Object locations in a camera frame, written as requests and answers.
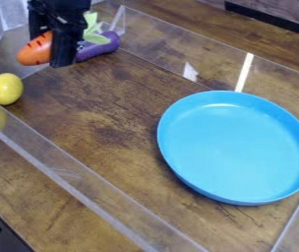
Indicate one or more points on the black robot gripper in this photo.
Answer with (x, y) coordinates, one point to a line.
(50, 14)

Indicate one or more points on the blue round plastic tray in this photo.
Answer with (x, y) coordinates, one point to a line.
(231, 146)

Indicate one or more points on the orange toy carrot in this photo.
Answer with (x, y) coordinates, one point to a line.
(35, 52)

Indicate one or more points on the clear acrylic enclosure wall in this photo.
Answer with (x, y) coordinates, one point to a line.
(84, 184)

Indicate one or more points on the purple toy eggplant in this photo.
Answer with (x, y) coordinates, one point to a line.
(92, 50)

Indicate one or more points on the yellow toy lemon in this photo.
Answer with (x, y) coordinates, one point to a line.
(10, 88)

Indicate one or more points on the black bar on background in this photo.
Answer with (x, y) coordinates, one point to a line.
(260, 16)

